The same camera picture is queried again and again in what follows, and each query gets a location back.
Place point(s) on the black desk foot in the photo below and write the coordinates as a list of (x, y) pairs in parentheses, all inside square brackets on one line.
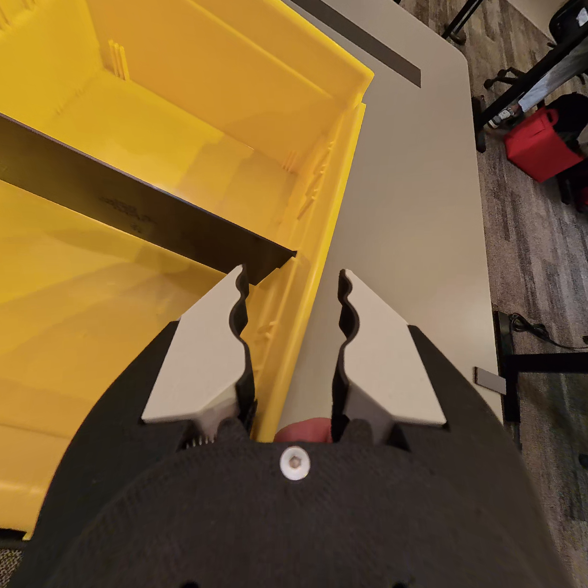
[(533, 83)]

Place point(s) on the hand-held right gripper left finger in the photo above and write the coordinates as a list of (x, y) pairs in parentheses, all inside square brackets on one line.
[(197, 367)]

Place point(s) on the red bin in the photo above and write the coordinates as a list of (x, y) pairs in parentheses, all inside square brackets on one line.
[(542, 147)]

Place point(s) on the black floor stand base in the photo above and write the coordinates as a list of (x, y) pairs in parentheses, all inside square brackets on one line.
[(542, 363)]

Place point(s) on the yellow plastic bin stack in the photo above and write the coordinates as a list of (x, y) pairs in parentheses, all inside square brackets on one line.
[(184, 92)]

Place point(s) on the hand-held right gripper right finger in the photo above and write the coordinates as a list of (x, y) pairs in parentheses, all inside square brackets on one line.
[(390, 367)]

